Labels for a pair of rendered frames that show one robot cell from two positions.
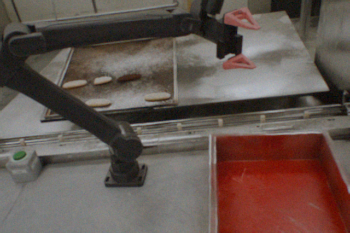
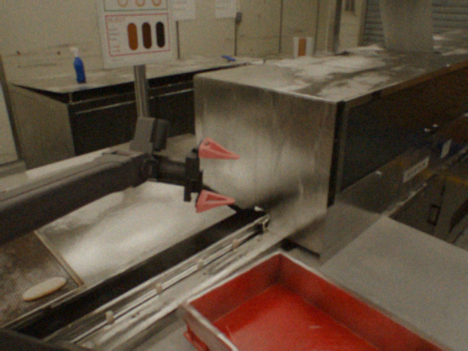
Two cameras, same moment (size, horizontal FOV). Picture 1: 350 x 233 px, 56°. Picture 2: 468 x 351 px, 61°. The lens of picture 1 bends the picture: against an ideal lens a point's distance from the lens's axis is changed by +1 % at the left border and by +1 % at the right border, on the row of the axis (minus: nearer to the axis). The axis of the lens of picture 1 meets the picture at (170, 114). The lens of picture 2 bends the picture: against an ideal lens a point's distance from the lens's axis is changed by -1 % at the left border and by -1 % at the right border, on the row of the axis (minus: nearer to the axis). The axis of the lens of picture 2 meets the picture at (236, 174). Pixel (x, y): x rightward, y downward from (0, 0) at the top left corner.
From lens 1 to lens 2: 0.44 m
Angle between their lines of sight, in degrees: 46
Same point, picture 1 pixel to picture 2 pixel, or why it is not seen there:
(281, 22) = not seen: hidden behind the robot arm
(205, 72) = (92, 232)
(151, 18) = (111, 167)
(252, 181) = (246, 336)
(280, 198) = (286, 338)
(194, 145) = (150, 330)
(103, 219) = not seen: outside the picture
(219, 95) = (134, 255)
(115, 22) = (73, 182)
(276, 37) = not seen: hidden behind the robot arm
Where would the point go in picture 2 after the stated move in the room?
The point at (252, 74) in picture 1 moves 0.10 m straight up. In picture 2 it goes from (152, 217) to (149, 188)
